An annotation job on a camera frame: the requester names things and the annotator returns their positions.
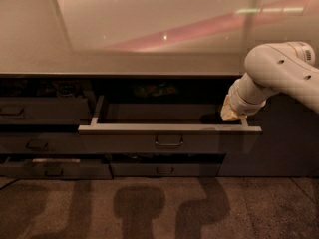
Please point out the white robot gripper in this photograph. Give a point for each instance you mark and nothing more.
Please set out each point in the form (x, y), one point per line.
(239, 103)

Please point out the dark drawer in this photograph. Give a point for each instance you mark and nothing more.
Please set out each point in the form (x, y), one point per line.
(165, 129)
(176, 165)
(65, 169)
(40, 111)
(41, 143)

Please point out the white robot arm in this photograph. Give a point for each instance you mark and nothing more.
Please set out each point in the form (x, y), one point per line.
(271, 69)

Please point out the colourful items inside top drawer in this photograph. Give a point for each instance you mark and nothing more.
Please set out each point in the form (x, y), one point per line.
(154, 90)

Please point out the items inside left drawer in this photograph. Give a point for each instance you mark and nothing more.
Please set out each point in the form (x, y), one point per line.
(39, 88)

